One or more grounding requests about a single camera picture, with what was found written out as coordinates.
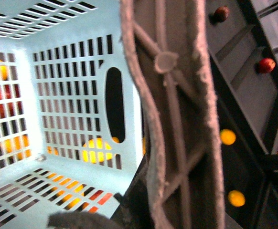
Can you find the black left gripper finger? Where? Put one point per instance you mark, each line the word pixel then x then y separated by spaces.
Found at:
pixel 80 220

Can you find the light blue plastic basket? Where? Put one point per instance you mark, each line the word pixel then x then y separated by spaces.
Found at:
pixel 70 115

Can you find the grey basket handle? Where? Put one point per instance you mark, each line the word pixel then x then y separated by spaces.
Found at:
pixel 165 44

